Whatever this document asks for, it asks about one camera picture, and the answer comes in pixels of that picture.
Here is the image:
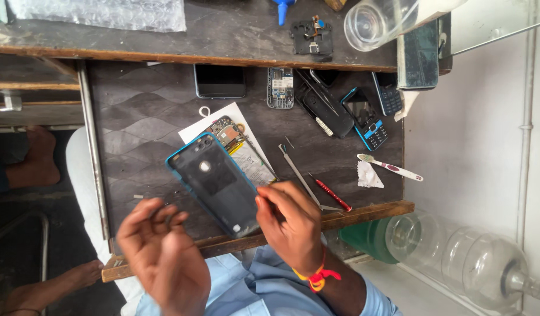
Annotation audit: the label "large clear plastic bottle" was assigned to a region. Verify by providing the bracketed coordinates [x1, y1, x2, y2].
[384, 210, 540, 313]

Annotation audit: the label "person's white trousers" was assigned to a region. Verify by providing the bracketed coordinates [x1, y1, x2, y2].
[65, 127, 144, 316]

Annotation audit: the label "green plastic bottle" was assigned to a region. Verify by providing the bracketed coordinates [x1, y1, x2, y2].
[338, 217, 400, 265]

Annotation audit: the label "white maroon toothbrush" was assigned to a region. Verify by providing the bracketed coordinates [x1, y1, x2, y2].
[356, 153, 424, 182]

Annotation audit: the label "black phone frame part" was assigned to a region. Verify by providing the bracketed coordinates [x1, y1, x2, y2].
[289, 15, 335, 62]

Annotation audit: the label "red yellow thread bracelet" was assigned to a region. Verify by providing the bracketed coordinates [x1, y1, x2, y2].
[292, 247, 342, 294]

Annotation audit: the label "black smartphone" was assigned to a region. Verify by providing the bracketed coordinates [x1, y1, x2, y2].
[193, 63, 247, 100]

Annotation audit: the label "opened keypad phone circuit board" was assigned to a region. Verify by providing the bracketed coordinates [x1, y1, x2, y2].
[266, 67, 295, 110]

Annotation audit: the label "metal chair frame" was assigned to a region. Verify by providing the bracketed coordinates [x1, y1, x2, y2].
[0, 210, 50, 316]

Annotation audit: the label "white paper sheet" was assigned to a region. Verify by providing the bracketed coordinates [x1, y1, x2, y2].
[178, 102, 276, 176]

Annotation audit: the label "opened smartphone with battery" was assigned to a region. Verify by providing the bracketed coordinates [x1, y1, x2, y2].
[200, 115, 280, 188]

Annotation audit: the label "wooden pull-out drawer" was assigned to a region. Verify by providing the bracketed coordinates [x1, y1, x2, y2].
[77, 59, 416, 283]

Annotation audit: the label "metal spudger tool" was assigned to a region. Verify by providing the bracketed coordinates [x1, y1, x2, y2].
[278, 143, 343, 212]

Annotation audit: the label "glass shelf pane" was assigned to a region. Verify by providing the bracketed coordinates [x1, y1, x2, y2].
[449, 0, 540, 57]

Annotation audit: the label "small black phone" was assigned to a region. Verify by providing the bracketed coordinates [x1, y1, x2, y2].
[309, 68, 340, 88]

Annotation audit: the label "blue bottle nozzle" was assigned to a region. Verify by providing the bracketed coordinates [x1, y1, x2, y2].
[272, 0, 297, 26]

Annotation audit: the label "dark teal worn smartphone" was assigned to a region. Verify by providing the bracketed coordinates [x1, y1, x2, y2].
[397, 19, 440, 91]

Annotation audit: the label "bubble wrap sheet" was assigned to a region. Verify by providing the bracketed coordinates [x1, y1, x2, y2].
[6, 0, 188, 33]

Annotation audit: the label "white wall pipe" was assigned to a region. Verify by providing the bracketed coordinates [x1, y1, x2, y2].
[516, 0, 539, 251]

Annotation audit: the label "person's light blue shirt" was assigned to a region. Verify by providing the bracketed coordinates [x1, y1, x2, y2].
[135, 243, 403, 316]

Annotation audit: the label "blue black keypad phone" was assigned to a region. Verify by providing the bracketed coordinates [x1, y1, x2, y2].
[340, 86, 389, 152]

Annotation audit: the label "black phone back shell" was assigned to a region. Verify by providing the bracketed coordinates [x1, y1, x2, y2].
[294, 70, 355, 140]

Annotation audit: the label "clear plastic jar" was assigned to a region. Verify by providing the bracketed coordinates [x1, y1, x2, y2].
[343, 0, 422, 53]

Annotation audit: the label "blue-edged phone back cover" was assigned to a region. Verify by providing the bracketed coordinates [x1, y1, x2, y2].
[165, 132, 263, 240]

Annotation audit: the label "red screwdriver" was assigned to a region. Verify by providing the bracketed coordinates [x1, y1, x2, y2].
[307, 171, 353, 212]

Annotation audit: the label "person's right hand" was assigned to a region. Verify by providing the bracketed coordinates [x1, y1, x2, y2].
[254, 180, 326, 278]

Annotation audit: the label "person's left hand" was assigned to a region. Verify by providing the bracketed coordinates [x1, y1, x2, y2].
[116, 197, 212, 316]

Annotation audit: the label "black tweezers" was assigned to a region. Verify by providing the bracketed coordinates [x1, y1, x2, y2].
[296, 69, 340, 117]

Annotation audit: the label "dark blue keypad phone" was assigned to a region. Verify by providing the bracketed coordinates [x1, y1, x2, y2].
[371, 71, 403, 117]

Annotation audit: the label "white crumpled tissue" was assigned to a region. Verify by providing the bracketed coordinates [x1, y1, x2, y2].
[393, 90, 421, 123]

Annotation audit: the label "small white cloth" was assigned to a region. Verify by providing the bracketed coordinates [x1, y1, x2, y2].
[356, 161, 385, 189]

